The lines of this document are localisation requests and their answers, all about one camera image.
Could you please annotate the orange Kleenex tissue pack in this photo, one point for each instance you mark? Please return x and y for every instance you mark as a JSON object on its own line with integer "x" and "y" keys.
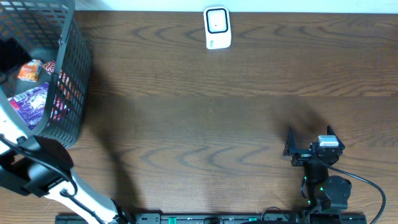
{"x": 30, "y": 71}

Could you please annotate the red Toto snack wrapper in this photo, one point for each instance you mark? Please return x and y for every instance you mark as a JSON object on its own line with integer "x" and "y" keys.
{"x": 49, "y": 66}

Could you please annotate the purple Carefree pad pack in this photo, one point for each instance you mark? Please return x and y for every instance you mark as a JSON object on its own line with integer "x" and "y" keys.
{"x": 30, "y": 105}

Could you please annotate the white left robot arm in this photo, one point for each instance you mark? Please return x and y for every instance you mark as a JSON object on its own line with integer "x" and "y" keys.
{"x": 43, "y": 167}

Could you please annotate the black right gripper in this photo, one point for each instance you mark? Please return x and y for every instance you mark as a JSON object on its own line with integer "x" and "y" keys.
{"x": 291, "y": 147}

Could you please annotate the dark grey plastic basket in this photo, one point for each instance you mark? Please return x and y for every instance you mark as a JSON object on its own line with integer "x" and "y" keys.
{"x": 46, "y": 30}

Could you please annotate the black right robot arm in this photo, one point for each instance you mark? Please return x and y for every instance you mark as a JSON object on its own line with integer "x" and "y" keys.
{"x": 324, "y": 192}

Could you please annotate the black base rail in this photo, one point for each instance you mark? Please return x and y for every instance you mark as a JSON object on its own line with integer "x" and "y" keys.
{"x": 156, "y": 218}

